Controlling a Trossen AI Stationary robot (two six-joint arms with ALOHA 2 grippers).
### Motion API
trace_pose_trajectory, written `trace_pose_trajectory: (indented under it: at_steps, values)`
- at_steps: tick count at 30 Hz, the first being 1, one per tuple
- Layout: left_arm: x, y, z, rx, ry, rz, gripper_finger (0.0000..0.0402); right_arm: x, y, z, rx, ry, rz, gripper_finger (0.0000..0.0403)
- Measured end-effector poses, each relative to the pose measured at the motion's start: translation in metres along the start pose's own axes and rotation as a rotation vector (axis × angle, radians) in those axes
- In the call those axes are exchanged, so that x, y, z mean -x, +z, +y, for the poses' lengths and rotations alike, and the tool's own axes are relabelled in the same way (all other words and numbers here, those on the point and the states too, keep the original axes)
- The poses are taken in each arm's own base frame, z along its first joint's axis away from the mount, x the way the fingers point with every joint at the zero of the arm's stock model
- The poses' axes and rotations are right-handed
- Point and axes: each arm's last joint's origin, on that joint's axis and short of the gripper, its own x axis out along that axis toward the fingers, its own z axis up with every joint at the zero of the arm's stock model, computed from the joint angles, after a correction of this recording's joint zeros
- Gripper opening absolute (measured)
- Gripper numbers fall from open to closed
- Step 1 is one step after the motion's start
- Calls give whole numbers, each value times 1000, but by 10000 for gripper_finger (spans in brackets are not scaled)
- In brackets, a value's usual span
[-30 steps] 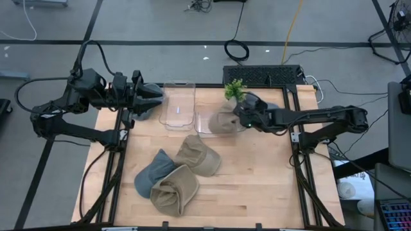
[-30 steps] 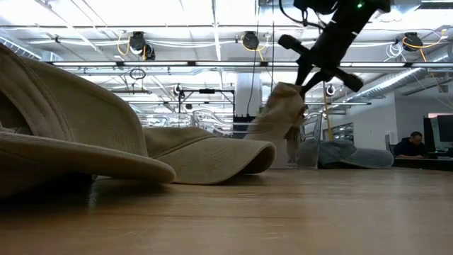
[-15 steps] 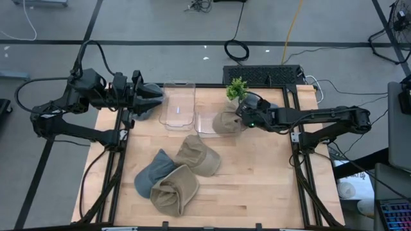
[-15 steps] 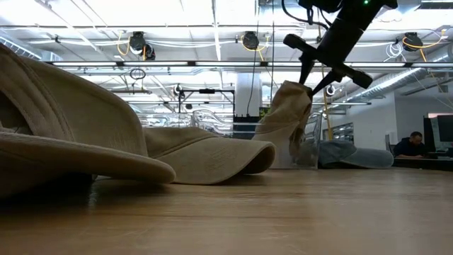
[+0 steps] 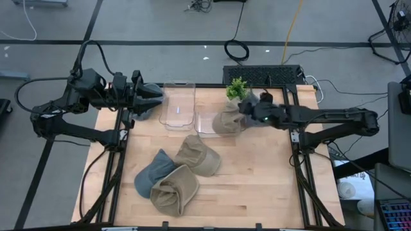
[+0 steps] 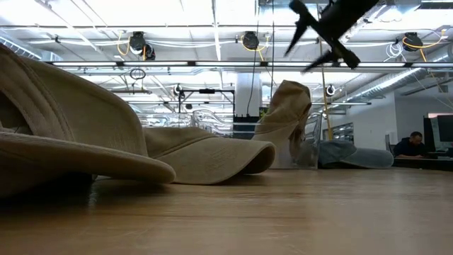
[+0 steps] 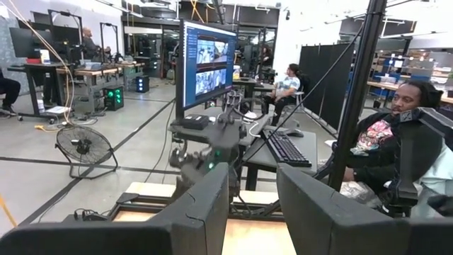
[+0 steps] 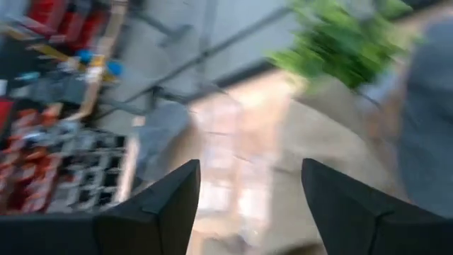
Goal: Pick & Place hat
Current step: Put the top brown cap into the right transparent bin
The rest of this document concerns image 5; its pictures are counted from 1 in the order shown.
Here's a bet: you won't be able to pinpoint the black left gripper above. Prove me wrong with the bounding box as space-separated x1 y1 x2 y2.
107 70 164 115

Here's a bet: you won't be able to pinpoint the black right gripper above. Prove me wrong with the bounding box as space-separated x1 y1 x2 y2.
238 92 288 129

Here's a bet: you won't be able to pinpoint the tan baseball cap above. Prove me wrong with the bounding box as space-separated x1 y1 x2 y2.
211 101 248 135
150 164 200 218
173 134 222 178

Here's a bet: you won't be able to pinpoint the small green artificial plant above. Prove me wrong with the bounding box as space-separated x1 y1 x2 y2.
225 76 250 101

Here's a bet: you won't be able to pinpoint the clear plastic bin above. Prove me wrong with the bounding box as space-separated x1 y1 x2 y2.
159 80 197 132
193 102 250 139

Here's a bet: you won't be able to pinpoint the black perforated metal case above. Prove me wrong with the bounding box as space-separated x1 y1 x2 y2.
222 65 305 86

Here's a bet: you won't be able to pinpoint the white paper roll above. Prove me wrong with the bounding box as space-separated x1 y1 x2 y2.
337 181 357 200
356 198 375 216

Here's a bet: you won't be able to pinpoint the grey metal floor base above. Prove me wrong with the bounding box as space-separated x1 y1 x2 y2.
0 70 31 81
12 0 69 7

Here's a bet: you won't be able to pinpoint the grey desk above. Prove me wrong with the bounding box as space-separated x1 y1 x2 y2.
387 81 411 173

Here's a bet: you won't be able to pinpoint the black floor fan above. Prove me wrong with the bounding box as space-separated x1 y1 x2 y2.
368 0 411 65

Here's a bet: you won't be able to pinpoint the laptop with backlit keyboard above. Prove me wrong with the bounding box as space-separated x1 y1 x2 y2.
373 162 411 231

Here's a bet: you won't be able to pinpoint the black coiled cable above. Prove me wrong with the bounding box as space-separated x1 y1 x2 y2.
223 1 250 62

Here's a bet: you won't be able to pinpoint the black aluminium table frame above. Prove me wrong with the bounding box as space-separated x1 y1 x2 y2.
76 83 346 231

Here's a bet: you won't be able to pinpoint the yellow cable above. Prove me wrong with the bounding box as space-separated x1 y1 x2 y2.
281 0 304 65

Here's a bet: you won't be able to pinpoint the tangled black cables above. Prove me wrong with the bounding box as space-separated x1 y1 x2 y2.
184 0 213 13

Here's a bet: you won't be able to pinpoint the white cable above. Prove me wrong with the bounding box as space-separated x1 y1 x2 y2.
0 0 38 42

